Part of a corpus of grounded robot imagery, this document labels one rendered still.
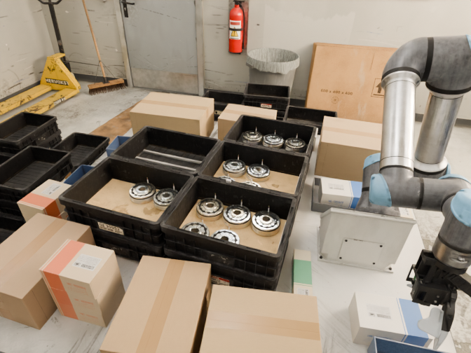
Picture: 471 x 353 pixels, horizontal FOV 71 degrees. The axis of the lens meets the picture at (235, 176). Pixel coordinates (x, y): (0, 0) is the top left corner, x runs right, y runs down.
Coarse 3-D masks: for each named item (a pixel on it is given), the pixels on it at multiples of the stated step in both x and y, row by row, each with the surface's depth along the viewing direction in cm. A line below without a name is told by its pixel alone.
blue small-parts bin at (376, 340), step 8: (376, 344) 88; (384, 344) 88; (392, 344) 87; (400, 344) 86; (408, 344) 86; (368, 352) 90; (376, 352) 84; (384, 352) 90; (392, 352) 89; (400, 352) 88; (408, 352) 88; (416, 352) 87; (424, 352) 86; (432, 352) 85; (440, 352) 85; (448, 352) 84
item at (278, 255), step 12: (192, 180) 126; (204, 180) 127; (216, 180) 126; (264, 192) 121; (168, 216) 109; (288, 216) 111; (168, 228) 105; (180, 228) 105; (288, 228) 106; (204, 240) 102; (216, 240) 101; (240, 252) 100; (252, 252) 98; (264, 252) 98
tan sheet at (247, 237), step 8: (192, 208) 128; (224, 208) 128; (192, 216) 124; (184, 224) 121; (208, 224) 121; (216, 224) 121; (224, 224) 121; (280, 224) 122; (240, 232) 118; (248, 232) 118; (280, 232) 119; (240, 240) 115; (248, 240) 115; (256, 240) 115; (264, 240) 115; (272, 240) 115; (256, 248) 112; (264, 248) 112; (272, 248) 112
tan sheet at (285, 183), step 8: (216, 176) 145; (240, 176) 146; (272, 176) 146; (280, 176) 147; (288, 176) 147; (296, 176) 147; (264, 184) 142; (272, 184) 142; (280, 184) 142; (288, 184) 142; (296, 184) 142; (288, 192) 138
